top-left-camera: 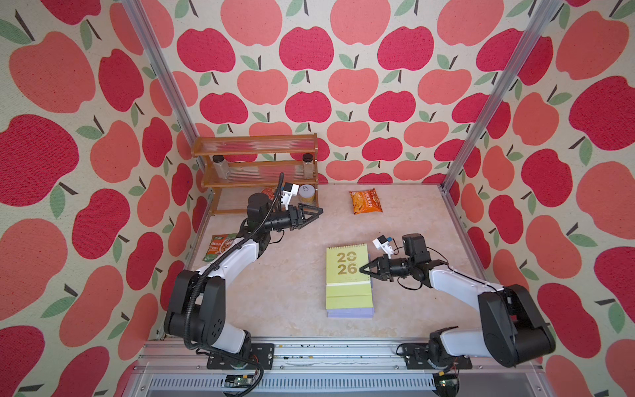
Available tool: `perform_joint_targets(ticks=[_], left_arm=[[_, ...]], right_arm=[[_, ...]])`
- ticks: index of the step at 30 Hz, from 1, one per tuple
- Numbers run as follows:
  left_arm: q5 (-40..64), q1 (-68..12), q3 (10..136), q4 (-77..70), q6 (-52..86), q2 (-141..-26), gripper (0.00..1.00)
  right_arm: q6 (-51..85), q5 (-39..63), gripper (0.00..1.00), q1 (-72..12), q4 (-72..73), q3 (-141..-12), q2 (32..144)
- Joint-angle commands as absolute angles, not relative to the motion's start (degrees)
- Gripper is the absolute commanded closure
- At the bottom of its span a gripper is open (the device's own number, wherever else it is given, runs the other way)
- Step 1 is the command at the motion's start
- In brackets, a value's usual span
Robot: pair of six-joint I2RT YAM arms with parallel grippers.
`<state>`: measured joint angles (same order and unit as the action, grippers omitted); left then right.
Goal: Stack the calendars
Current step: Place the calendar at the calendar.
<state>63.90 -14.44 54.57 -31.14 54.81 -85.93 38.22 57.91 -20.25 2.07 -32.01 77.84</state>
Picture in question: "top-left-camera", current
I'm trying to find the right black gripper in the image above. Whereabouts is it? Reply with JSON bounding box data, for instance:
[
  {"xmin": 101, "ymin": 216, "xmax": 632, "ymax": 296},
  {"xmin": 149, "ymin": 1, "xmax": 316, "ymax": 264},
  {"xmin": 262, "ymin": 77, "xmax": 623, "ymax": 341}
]
[{"xmin": 360, "ymin": 255, "xmax": 413, "ymax": 282}]

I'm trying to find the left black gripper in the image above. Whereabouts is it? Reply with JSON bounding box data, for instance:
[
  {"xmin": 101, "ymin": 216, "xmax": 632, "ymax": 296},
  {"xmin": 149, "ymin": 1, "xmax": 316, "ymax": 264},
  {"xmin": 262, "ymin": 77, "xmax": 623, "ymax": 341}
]
[{"xmin": 262, "ymin": 205, "xmax": 322, "ymax": 233}]

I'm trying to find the yellow-green calendar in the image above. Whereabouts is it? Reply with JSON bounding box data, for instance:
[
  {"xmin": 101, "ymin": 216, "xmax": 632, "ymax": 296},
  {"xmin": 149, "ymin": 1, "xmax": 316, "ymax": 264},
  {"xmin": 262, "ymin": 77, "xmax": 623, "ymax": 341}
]
[{"xmin": 326, "ymin": 244, "xmax": 374, "ymax": 310}]

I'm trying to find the purple calendar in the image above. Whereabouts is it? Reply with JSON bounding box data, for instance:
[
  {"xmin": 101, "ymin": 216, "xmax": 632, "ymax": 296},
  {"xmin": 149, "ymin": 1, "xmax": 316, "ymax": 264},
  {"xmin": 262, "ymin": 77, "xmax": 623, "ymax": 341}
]
[{"xmin": 327, "ymin": 308, "xmax": 375, "ymax": 319}]

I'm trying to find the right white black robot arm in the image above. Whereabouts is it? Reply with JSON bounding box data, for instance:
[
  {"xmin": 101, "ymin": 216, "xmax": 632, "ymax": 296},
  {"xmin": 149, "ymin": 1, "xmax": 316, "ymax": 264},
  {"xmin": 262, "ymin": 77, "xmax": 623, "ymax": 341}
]
[{"xmin": 360, "ymin": 233, "xmax": 557, "ymax": 370}]

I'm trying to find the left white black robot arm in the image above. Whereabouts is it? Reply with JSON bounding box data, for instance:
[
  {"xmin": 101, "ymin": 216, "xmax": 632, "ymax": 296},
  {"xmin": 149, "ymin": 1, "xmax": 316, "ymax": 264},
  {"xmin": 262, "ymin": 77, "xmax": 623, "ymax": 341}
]
[{"xmin": 164, "ymin": 193, "xmax": 323, "ymax": 369}]

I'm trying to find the white lid yellow can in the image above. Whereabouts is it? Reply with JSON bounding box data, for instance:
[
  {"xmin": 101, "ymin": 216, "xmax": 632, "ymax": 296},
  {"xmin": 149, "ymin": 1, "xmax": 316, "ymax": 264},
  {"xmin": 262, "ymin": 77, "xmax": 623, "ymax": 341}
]
[{"xmin": 298, "ymin": 185, "xmax": 317, "ymax": 206}]

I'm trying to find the red flat tin can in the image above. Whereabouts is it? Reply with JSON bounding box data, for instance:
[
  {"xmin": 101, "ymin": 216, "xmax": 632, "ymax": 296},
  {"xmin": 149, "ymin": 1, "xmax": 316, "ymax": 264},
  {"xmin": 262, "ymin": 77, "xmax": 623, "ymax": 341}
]
[{"xmin": 262, "ymin": 187, "xmax": 276, "ymax": 200}]

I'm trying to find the right glass spice jar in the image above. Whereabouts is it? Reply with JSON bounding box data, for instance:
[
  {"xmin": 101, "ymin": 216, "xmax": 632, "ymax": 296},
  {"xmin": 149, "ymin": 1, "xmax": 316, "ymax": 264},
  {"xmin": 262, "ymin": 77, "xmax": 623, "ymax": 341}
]
[{"xmin": 302, "ymin": 153, "xmax": 316, "ymax": 180}]

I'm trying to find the glass spice jar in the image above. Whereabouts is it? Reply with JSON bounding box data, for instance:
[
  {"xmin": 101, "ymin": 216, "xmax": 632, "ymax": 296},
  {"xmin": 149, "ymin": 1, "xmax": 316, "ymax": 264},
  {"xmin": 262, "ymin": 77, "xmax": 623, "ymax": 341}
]
[
  {"xmin": 212, "ymin": 155, "xmax": 231, "ymax": 180},
  {"xmin": 302, "ymin": 153, "xmax": 316, "ymax": 180}
]

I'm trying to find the orange snack bag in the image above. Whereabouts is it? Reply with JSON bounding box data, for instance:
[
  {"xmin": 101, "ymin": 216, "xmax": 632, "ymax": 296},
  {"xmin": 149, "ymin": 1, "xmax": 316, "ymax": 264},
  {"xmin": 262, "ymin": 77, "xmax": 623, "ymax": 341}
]
[{"xmin": 350, "ymin": 189, "xmax": 383, "ymax": 215}]

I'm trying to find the wooden three-tier shelf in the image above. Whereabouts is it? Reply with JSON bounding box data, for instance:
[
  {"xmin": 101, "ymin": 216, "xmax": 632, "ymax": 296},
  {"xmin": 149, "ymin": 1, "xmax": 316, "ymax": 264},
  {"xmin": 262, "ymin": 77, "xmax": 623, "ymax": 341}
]
[{"xmin": 192, "ymin": 134, "xmax": 319, "ymax": 215}]

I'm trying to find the left glass spice jar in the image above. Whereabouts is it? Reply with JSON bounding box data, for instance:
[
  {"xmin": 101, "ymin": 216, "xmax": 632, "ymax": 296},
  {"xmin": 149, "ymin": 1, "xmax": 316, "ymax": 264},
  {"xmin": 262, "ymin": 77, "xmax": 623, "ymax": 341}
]
[{"xmin": 212, "ymin": 155, "xmax": 231, "ymax": 180}]

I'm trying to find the green red food packet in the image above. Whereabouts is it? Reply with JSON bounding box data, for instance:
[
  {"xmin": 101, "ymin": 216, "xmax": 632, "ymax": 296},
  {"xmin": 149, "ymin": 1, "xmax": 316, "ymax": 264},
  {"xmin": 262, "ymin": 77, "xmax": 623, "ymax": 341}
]
[{"xmin": 203, "ymin": 233, "xmax": 236, "ymax": 263}]

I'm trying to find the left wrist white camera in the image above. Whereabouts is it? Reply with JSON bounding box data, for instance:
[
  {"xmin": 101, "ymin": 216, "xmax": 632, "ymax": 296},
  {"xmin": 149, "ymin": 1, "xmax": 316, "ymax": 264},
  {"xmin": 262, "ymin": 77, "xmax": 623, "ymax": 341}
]
[{"xmin": 280, "ymin": 182, "xmax": 299, "ymax": 210}]

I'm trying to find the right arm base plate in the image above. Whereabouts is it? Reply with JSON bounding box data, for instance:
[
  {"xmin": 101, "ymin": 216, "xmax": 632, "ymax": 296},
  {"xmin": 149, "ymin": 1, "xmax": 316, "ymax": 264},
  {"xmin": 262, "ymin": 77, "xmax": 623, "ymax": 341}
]
[{"xmin": 395, "ymin": 342, "xmax": 473, "ymax": 372}]

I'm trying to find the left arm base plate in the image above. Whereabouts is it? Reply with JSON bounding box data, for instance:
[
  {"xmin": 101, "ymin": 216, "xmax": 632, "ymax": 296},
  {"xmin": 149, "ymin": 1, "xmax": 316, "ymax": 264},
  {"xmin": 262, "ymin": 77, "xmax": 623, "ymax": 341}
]
[{"xmin": 207, "ymin": 343, "xmax": 275, "ymax": 371}]

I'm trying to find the left aluminium corner post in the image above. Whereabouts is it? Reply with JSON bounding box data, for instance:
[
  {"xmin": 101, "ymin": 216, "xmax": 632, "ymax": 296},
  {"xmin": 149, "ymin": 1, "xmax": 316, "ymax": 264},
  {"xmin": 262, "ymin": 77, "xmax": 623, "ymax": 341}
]
[{"xmin": 122, "ymin": 0, "xmax": 198, "ymax": 147}]

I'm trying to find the aluminium corner post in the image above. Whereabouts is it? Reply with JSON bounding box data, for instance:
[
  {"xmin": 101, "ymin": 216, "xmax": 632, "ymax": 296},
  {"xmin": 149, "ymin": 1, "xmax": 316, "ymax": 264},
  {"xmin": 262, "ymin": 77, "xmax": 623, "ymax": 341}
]
[
  {"xmin": 439, "ymin": 0, "xmax": 564, "ymax": 195},
  {"xmin": 122, "ymin": 0, "xmax": 198, "ymax": 147}
]

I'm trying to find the aluminium front rail frame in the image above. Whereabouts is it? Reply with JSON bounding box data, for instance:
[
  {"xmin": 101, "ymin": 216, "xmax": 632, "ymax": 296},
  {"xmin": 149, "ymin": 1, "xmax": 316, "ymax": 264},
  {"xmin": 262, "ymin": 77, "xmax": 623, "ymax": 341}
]
[{"xmin": 119, "ymin": 337, "xmax": 555, "ymax": 396}]

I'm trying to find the right aluminium corner post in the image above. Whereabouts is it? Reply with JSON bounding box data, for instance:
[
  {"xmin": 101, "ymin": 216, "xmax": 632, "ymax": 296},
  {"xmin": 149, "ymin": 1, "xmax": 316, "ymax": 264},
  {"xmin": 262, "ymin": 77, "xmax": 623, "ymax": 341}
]
[{"xmin": 439, "ymin": 0, "xmax": 564, "ymax": 195}]

